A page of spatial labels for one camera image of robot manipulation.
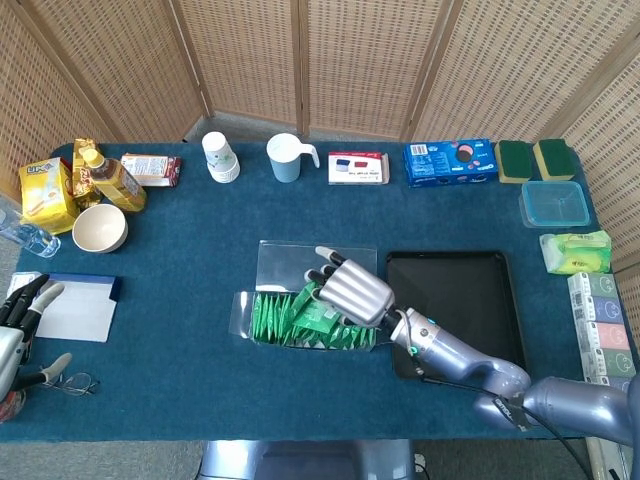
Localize blue carpet table cover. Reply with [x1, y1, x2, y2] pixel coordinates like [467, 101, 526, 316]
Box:
[0, 142, 640, 444]

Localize blue cookie box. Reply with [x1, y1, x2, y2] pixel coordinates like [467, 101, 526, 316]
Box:
[402, 138, 500, 189]

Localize yellow printed snack package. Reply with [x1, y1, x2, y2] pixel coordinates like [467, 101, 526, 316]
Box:
[72, 138, 109, 209]

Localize clear blue plastic container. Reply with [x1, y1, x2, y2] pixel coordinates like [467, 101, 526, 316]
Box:
[517, 180, 591, 230]

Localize yellow snack box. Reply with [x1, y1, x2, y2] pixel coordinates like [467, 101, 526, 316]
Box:
[18, 157, 81, 236]

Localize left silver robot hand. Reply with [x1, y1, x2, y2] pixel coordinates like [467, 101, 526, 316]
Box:
[0, 273, 74, 401]

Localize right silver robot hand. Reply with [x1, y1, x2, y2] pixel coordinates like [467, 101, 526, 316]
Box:
[303, 245, 396, 329]

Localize black plastic tray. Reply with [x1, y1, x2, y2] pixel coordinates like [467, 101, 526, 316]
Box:
[385, 249, 529, 381]

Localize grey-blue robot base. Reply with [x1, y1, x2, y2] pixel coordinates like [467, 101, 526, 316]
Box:
[197, 439, 419, 480]

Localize yellow liquid bottle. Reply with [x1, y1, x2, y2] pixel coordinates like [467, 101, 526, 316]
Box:
[82, 148, 148, 214]

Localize green wet wipes pack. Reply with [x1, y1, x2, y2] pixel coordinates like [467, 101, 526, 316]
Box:
[538, 230, 613, 276]

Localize white card box red-blue print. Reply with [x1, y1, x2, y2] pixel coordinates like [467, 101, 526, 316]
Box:
[327, 151, 390, 187]

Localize beige bowl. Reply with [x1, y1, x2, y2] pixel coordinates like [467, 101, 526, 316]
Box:
[71, 203, 129, 255]

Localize row of green tea bags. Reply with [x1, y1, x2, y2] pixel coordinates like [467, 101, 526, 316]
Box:
[251, 292, 377, 351]

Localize colourful striped box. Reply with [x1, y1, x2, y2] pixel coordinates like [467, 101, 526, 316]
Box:
[566, 272, 640, 394]

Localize thin-frame eyeglasses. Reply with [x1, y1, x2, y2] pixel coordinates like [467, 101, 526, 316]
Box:
[38, 367, 101, 398]

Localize clear box of green packets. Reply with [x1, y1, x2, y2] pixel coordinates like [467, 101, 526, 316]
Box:
[228, 239, 381, 354]

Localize red-white biscuit pack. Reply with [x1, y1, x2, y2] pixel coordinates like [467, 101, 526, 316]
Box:
[120, 153, 183, 189]

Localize light blue pitcher white handle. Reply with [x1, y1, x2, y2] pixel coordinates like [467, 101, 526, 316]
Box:
[265, 132, 321, 184]

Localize stack of white paper cups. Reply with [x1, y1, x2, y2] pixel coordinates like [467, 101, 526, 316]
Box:
[201, 131, 241, 184]

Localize clear water bottle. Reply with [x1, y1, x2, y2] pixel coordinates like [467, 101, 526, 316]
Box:
[0, 194, 62, 260]

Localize yellow-green scrub sponge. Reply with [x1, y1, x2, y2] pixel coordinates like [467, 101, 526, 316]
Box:
[532, 138, 581, 182]
[494, 139, 539, 184]

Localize white and blue box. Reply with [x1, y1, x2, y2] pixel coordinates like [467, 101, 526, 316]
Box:
[33, 272, 123, 344]

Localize small white-blue card pack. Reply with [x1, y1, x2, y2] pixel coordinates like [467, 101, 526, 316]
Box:
[5, 270, 44, 301]

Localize wooden rattan folding screen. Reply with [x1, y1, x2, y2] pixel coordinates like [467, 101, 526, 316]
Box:
[0, 0, 640, 274]

